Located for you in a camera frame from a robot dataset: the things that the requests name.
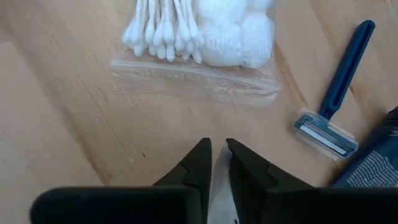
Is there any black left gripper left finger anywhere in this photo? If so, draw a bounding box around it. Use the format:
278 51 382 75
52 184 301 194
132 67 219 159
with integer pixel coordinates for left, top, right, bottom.
152 138 213 224

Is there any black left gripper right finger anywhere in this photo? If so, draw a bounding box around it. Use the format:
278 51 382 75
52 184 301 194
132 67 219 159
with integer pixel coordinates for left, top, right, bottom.
226 138 315 224

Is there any navy shave butter tube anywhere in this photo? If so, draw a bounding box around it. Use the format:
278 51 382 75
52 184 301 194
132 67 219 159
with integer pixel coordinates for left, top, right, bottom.
331 105 398 189

